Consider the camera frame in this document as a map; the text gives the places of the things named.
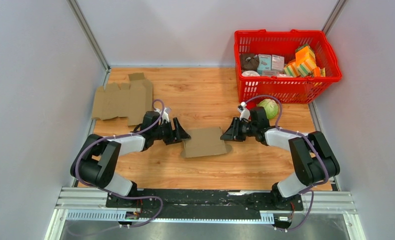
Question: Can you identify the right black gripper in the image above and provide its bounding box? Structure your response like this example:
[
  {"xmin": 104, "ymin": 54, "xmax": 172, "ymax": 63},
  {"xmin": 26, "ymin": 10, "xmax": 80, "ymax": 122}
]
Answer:
[{"xmin": 220, "ymin": 117, "xmax": 257, "ymax": 142}]

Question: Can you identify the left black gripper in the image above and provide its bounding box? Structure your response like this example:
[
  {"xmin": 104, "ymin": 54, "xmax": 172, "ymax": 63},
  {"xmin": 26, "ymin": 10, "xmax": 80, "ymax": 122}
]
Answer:
[{"xmin": 152, "ymin": 117, "xmax": 191, "ymax": 146}]

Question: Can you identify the brown cardboard paper box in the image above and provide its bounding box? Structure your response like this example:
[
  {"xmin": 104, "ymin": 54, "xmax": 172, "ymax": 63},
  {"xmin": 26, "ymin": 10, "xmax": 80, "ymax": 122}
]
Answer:
[{"xmin": 180, "ymin": 126, "xmax": 233, "ymax": 159}]

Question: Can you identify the cardboard sheet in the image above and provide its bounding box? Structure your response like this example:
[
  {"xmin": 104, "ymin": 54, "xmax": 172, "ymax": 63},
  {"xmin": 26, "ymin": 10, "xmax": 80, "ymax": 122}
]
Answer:
[{"xmin": 91, "ymin": 72, "xmax": 154, "ymax": 126}]

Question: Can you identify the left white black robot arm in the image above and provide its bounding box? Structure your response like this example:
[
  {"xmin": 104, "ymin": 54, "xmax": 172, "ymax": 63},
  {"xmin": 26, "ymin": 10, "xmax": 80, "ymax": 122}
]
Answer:
[{"xmin": 70, "ymin": 109, "xmax": 191, "ymax": 208}]

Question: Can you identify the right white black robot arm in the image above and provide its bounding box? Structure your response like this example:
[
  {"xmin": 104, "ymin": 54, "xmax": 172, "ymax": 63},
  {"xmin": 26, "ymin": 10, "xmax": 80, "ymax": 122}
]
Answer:
[{"xmin": 220, "ymin": 106, "xmax": 340, "ymax": 210}]

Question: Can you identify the green toy cabbage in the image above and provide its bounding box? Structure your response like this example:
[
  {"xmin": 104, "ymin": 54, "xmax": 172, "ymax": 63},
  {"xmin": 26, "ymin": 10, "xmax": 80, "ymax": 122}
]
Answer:
[{"xmin": 256, "ymin": 98, "xmax": 280, "ymax": 120}]

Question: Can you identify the red plastic shopping basket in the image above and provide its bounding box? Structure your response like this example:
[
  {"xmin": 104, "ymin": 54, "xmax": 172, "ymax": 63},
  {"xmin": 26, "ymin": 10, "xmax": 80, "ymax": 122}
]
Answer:
[{"xmin": 233, "ymin": 29, "xmax": 342, "ymax": 104}]

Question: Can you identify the white round lid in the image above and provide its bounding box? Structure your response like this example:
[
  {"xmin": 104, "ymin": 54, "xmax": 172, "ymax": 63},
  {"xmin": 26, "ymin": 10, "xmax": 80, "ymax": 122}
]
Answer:
[{"xmin": 241, "ymin": 70, "xmax": 261, "ymax": 77}]

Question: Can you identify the brown round toy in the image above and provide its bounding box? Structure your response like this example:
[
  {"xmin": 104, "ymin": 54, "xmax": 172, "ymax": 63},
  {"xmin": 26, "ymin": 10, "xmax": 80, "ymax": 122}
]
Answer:
[{"xmin": 239, "ymin": 53, "xmax": 260, "ymax": 72}]

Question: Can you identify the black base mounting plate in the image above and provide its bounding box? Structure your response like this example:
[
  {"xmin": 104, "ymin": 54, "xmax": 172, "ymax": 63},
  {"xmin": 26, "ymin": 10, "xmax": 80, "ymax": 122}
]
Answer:
[{"xmin": 105, "ymin": 188, "xmax": 304, "ymax": 220}]

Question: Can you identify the teal small carton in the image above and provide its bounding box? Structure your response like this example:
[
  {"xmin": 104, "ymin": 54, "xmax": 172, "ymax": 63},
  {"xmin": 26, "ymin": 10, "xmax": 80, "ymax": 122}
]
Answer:
[{"xmin": 257, "ymin": 54, "xmax": 272, "ymax": 75}]

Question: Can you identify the grey small carton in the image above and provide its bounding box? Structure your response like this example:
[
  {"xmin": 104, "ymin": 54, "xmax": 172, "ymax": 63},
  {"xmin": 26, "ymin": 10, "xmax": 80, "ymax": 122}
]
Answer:
[{"xmin": 271, "ymin": 54, "xmax": 285, "ymax": 73}]

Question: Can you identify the orange green striped sponge stack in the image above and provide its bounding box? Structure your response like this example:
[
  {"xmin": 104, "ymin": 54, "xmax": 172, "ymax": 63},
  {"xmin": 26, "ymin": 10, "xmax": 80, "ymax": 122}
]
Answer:
[{"xmin": 284, "ymin": 44, "xmax": 326, "ymax": 78}]

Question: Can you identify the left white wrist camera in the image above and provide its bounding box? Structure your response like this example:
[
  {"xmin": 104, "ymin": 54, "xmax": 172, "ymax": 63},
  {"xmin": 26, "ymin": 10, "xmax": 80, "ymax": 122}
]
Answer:
[{"xmin": 155, "ymin": 107, "xmax": 171, "ymax": 123}]

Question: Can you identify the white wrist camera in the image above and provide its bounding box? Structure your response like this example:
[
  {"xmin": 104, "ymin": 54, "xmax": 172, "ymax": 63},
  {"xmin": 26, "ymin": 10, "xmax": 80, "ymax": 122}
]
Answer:
[
  {"xmin": 155, "ymin": 107, "xmax": 171, "ymax": 123},
  {"xmin": 237, "ymin": 101, "xmax": 250, "ymax": 120}
]

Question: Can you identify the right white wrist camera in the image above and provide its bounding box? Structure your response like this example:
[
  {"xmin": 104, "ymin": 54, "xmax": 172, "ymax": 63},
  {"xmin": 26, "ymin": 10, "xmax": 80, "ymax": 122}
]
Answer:
[{"xmin": 237, "ymin": 101, "xmax": 250, "ymax": 120}]

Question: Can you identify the aluminium frame rail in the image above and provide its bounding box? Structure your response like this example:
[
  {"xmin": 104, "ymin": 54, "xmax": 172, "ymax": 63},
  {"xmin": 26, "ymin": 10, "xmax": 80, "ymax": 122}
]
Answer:
[{"xmin": 45, "ymin": 187, "xmax": 366, "ymax": 240}]

